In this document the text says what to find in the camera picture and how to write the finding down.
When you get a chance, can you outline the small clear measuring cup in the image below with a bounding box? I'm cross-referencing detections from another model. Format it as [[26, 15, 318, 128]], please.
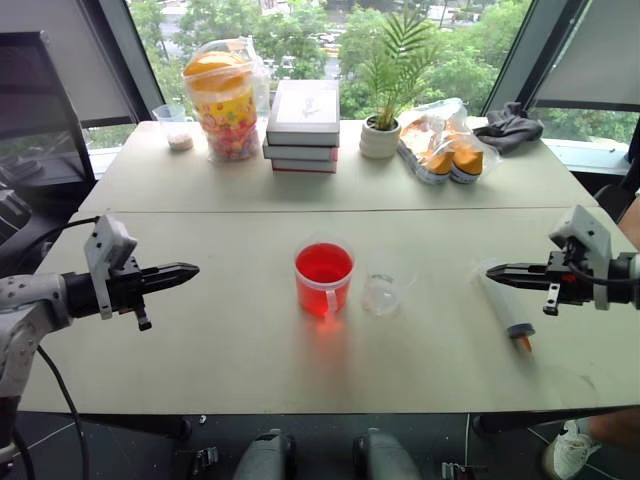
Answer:
[[150, 103, 195, 133]]

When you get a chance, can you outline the candy jar in bag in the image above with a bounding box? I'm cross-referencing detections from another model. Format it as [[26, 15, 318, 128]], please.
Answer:
[[181, 35, 274, 164]]

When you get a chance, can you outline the white ribbed plant pot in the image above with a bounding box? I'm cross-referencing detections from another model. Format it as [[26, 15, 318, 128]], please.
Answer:
[[359, 115, 403, 161]]

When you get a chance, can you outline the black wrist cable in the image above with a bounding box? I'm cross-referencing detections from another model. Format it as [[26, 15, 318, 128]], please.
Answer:
[[566, 259, 640, 290], [27, 216, 99, 269]]

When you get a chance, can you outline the grey roller blind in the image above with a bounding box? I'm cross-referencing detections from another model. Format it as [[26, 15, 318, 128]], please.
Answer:
[[34, 0, 135, 129], [530, 0, 640, 110]]

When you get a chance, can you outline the grey rounded shape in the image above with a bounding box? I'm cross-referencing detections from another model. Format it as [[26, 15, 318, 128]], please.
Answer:
[[231, 430, 297, 480], [351, 427, 422, 480]]

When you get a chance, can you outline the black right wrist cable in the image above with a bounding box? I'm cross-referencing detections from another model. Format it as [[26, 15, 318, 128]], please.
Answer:
[[566, 259, 640, 290]]

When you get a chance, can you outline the black monitor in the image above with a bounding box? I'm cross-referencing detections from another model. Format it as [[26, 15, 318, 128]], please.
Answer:
[[0, 31, 97, 190]]

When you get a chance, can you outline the white sneaker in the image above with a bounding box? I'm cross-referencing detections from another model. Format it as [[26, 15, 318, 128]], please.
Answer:
[[541, 418, 603, 480]]

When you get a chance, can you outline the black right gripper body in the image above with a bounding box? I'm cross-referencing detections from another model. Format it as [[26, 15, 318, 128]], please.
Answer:
[[542, 239, 599, 316]]

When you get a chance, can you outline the black chair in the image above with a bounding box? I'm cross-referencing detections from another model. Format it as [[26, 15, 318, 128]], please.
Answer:
[[593, 183, 637, 227]]

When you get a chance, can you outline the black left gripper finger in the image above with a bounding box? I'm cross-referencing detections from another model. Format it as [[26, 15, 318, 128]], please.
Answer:
[[142, 277, 194, 297], [142, 261, 201, 282]]

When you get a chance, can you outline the white grey hardcover book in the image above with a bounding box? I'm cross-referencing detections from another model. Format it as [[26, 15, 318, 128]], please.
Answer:
[[265, 79, 342, 148]]

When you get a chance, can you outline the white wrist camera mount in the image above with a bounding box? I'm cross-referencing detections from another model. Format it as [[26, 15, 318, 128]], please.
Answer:
[[83, 214, 139, 321], [548, 204, 613, 312]]

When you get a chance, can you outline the white book red stripe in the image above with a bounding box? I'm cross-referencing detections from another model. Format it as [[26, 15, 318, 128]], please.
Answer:
[[261, 136, 340, 163]]

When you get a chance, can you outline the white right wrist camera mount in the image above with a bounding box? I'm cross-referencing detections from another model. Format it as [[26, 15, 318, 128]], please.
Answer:
[[548, 204, 613, 312]]

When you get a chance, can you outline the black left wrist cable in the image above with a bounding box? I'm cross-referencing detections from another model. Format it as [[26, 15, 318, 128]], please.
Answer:
[[27, 216, 99, 269]]

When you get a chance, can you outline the green palm plant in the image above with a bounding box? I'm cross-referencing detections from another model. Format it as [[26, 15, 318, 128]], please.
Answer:
[[355, 5, 444, 130]]

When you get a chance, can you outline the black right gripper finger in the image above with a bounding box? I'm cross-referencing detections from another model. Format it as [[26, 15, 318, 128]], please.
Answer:
[[485, 262, 550, 279], [488, 275, 549, 292]]

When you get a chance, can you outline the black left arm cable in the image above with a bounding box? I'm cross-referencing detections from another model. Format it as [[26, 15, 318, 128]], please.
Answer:
[[35, 345, 92, 480]]

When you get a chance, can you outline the clear cup with red liquid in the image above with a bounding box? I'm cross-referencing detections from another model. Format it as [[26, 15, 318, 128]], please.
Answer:
[[293, 241, 357, 320]]

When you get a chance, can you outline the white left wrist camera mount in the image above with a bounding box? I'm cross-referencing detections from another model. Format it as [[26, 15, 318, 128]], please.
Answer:
[[83, 214, 139, 321]]

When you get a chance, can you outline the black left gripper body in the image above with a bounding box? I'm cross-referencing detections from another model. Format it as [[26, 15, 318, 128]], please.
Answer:
[[107, 254, 154, 333]]

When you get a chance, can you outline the black equipment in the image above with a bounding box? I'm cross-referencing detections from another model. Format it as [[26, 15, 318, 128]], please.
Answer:
[[0, 164, 44, 249]]

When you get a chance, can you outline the empty clear plastic cup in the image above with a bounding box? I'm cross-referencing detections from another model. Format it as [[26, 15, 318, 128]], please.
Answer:
[[360, 249, 419, 319]]

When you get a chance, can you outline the dark grey cloth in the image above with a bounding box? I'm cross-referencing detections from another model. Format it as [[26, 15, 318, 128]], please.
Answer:
[[471, 101, 546, 157]]

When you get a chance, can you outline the bystander bare leg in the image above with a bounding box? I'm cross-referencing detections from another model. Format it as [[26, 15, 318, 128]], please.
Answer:
[[583, 405, 640, 447]]

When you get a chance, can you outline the colourful candy jar orange lid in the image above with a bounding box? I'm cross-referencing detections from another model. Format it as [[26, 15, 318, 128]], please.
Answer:
[[183, 48, 259, 163]]

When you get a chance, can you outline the large clear plastic syringe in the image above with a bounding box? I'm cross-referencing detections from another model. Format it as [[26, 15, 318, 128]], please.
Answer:
[[468, 256, 538, 354]]

